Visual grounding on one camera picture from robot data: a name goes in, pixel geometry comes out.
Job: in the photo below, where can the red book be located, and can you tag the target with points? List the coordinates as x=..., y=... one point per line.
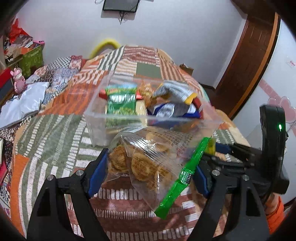
x=3, y=171

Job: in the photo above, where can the green storage box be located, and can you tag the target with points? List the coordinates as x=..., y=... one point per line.
x=29, y=62

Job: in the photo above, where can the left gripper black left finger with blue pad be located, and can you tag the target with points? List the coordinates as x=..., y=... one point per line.
x=49, y=219

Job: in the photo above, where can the clear plastic storage bin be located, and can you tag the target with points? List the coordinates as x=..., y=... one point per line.
x=153, y=92

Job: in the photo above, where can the red shoe box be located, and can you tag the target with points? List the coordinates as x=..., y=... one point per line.
x=6, y=84

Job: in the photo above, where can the checkered patchwork blanket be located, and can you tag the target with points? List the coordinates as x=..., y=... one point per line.
x=57, y=74

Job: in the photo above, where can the small cardboard box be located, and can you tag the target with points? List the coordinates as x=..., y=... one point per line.
x=187, y=69

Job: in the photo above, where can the white wardrobe sliding door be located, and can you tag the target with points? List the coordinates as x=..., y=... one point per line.
x=277, y=87

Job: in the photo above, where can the blue white snack bag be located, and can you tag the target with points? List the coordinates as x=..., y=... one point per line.
x=174, y=110

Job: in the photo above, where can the cracker bag green zip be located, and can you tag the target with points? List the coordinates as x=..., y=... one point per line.
x=159, y=162

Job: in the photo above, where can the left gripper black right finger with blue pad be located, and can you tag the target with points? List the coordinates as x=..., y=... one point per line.
x=245, y=220

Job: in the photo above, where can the toast bread clear pack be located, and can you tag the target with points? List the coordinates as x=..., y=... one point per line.
x=141, y=110

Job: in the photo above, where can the yellow foam arch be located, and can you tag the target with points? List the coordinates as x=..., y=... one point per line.
x=106, y=42

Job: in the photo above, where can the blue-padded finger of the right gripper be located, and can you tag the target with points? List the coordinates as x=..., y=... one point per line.
x=223, y=148

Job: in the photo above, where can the spicy cube snack green label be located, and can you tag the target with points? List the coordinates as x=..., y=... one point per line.
x=121, y=100

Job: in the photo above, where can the small black wall monitor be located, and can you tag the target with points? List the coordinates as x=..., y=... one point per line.
x=121, y=5

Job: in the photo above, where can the pink plush toy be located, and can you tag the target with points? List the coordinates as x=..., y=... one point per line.
x=19, y=81

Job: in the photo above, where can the red plastic bag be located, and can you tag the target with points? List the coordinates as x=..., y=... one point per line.
x=16, y=31

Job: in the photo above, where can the red snack bag white label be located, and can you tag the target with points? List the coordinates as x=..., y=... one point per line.
x=198, y=105

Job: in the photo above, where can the brown wooden door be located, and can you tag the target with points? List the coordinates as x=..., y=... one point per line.
x=250, y=59

